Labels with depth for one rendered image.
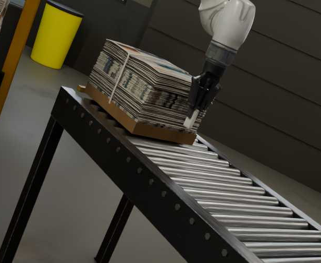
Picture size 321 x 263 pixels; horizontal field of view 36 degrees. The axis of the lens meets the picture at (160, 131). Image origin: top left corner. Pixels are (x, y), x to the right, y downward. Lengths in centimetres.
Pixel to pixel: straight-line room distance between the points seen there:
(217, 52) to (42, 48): 456
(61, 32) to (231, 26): 449
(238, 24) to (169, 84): 30
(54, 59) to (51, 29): 35
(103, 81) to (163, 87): 29
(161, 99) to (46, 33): 441
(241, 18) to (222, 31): 7
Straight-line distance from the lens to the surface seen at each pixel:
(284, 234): 143
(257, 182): 177
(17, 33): 360
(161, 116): 166
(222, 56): 155
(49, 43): 595
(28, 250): 234
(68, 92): 184
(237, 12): 155
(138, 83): 165
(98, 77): 185
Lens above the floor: 124
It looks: 14 degrees down
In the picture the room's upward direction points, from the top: 24 degrees clockwise
